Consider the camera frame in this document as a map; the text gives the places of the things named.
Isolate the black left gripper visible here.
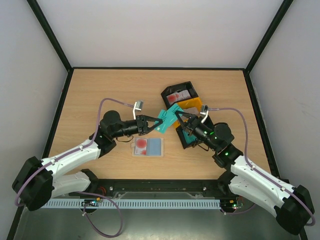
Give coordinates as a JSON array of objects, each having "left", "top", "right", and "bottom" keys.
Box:
[{"left": 111, "top": 114, "right": 162, "bottom": 139}]

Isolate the red circle white card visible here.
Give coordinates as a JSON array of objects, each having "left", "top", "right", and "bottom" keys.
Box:
[{"left": 134, "top": 138, "right": 148, "bottom": 156}]

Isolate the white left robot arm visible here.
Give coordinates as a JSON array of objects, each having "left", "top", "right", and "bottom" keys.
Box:
[{"left": 12, "top": 110, "right": 163, "bottom": 211}]

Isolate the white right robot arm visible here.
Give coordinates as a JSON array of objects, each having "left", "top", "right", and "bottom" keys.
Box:
[{"left": 175, "top": 110, "right": 316, "bottom": 235}]

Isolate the pink patterned white card stack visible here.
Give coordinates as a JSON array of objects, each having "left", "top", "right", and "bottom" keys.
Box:
[{"left": 184, "top": 107, "right": 200, "bottom": 116}]

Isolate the teal card stack in bin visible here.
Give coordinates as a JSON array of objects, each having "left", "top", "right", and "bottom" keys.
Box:
[{"left": 182, "top": 130, "right": 197, "bottom": 145}]

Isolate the black bin with teal cards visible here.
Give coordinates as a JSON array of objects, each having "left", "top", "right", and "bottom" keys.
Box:
[{"left": 175, "top": 116, "right": 214, "bottom": 150}]

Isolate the red patterned white card stack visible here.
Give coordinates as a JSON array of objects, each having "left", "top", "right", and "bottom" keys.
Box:
[{"left": 167, "top": 89, "right": 191, "bottom": 105}]

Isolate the black bin with red cards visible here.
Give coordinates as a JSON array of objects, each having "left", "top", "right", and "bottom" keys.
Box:
[{"left": 161, "top": 81, "right": 198, "bottom": 109}]

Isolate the yellow middle bin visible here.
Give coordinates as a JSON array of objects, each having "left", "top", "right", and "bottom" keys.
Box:
[{"left": 177, "top": 97, "right": 203, "bottom": 112}]

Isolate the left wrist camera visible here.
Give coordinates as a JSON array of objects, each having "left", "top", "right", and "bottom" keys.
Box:
[{"left": 132, "top": 100, "right": 144, "bottom": 120}]

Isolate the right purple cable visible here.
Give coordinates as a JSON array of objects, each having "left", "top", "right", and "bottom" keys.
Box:
[{"left": 207, "top": 106, "right": 316, "bottom": 227}]

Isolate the white slotted cable duct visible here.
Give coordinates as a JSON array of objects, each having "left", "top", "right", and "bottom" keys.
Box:
[{"left": 43, "top": 198, "right": 221, "bottom": 210}]

